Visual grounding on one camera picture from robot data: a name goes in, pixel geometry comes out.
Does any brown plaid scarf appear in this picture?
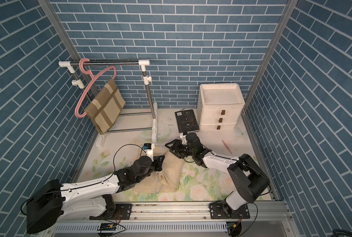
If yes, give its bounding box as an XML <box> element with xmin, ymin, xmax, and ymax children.
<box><xmin>85</xmin><ymin>79</ymin><xmax>126</xmax><ymax>135</ymax></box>

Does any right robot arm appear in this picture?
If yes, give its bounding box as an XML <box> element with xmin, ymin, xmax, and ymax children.
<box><xmin>165</xmin><ymin>133</ymin><xmax>270</xmax><ymax>219</ymax></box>

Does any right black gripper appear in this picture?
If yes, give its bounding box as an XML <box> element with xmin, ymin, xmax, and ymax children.
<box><xmin>165</xmin><ymin>139</ymin><xmax>196</xmax><ymax>159</ymax></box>

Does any pink plastic hanger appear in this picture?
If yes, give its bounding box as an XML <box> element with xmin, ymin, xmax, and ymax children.
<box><xmin>75</xmin><ymin>58</ymin><xmax>117</xmax><ymax>118</ymax></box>

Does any small black electronics board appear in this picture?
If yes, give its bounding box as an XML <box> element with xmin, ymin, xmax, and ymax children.
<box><xmin>97</xmin><ymin>223</ymin><xmax>117</xmax><ymax>233</ymax></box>

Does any metal clothes rack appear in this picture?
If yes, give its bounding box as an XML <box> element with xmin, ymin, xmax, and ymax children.
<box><xmin>58</xmin><ymin>58</ymin><xmax>158</xmax><ymax>143</ymax></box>

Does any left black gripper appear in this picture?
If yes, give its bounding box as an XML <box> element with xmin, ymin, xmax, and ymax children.
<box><xmin>135</xmin><ymin>155</ymin><xmax>167</xmax><ymax>183</ymax></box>

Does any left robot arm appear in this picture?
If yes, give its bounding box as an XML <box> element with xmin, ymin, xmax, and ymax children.
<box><xmin>26</xmin><ymin>155</ymin><xmax>165</xmax><ymax>234</ymax></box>

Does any black notebook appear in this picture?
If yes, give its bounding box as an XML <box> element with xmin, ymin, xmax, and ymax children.
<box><xmin>175</xmin><ymin>109</ymin><xmax>200</xmax><ymax>135</ymax></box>

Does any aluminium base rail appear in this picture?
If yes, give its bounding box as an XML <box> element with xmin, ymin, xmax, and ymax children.
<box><xmin>39</xmin><ymin>201</ymin><xmax>299</xmax><ymax>237</ymax></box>

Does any beige scarf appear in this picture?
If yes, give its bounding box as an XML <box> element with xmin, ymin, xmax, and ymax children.
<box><xmin>133</xmin><ymin>145</ymin><xmax>185</xmax><ymax>194</ymax></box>

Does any white drawer cabinet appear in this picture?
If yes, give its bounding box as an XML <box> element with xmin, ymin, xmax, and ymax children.
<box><xmin>196</xmin><ymin>83</ymin><xmax>245</xmax><ymax>131</ymax></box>

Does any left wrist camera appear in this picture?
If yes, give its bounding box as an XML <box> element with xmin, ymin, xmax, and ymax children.
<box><xmin>142</xmin><ymin>143</ymin><xmax>154</xmax><ymax>161</ymax></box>

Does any floral table mat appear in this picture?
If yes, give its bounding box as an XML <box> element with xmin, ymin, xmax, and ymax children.
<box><xmin>76</xmin><ymin>109</ymin><xmax>257</xmax><ymax>202</ymax></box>

